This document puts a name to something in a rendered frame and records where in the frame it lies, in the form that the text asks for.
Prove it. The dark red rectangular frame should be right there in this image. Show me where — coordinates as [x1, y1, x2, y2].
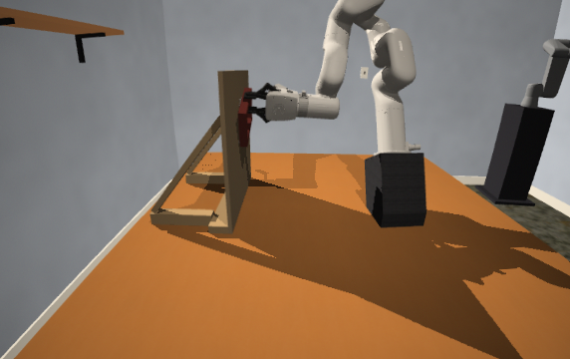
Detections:
[238, 88, 252, 147]

